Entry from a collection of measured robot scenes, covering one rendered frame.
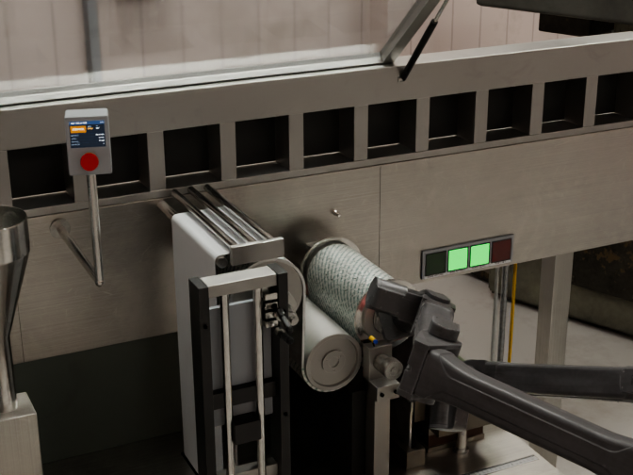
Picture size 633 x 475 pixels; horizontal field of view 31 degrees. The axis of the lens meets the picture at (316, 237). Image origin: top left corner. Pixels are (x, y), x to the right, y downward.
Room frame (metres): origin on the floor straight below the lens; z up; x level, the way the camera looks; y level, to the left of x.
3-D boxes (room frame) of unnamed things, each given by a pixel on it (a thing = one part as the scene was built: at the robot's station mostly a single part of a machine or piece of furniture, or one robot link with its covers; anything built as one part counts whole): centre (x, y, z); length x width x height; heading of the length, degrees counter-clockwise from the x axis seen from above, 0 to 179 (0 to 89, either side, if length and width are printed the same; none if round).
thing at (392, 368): (1.92, -0.14, 1.18); 0.04 x 0.02 x 0.04; 115
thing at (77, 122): (1.80, 0.37, 1.66); 0.07 x 0.07 x 0.10; 10
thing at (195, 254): (2.01, 0.23, 1.17); 0.34 x 0.05 x 0.54; 25
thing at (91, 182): (1.81, 0.37, 1.51); 0.02 x 0.02 x 0.20
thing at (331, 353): (2.07, 0.02, 1.18); 0.26 x 0.12 x 0.12; 25
